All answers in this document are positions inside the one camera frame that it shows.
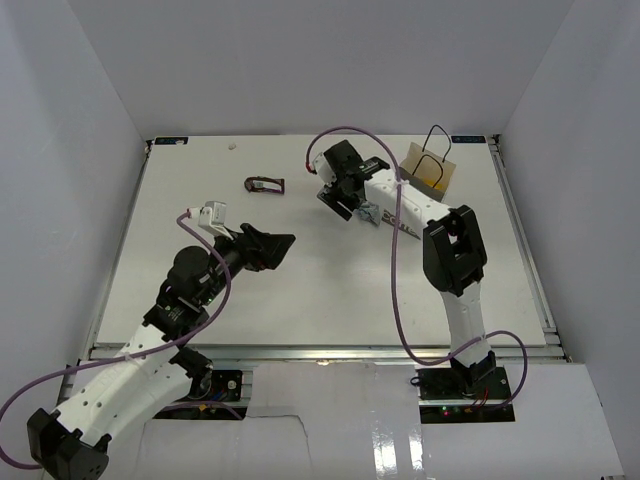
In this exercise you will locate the grey blue snack packet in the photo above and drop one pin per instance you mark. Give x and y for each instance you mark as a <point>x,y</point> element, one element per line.
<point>369,212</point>

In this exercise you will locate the aluminium front rail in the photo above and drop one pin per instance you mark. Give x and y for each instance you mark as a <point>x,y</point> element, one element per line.
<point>388,354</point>

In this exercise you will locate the brown paper coffee bag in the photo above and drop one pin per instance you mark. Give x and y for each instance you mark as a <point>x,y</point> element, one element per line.
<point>418,191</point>

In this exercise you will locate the blue label right corner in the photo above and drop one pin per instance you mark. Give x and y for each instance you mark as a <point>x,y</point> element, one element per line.
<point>468,139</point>

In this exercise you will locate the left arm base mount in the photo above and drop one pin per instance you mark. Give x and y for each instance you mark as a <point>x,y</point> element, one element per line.
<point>219,386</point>

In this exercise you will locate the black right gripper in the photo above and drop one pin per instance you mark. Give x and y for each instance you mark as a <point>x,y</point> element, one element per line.
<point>335,203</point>

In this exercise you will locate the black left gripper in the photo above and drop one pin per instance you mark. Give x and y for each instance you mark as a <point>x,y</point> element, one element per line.
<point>259,249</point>

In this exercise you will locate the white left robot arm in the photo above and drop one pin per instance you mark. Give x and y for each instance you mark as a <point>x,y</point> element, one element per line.
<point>155,367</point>

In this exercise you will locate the blue label left corner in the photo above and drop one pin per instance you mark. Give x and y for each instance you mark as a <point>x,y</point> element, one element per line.
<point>170,141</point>

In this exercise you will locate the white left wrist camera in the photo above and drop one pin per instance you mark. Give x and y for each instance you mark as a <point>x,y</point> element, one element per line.
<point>211,218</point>

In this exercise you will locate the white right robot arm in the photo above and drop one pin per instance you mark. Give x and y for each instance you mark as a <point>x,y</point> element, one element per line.
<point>454,254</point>

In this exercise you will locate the brown chocolate bar wrapper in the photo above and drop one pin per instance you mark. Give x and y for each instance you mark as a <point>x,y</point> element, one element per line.
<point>262,184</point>

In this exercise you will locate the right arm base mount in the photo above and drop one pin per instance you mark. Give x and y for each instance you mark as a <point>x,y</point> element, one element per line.
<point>444,399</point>

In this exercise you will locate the blue label corner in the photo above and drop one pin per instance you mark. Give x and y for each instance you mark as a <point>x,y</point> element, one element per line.
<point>468,139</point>
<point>170,141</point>

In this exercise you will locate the large yellow M&M packet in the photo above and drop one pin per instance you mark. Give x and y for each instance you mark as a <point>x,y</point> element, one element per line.
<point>431,169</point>

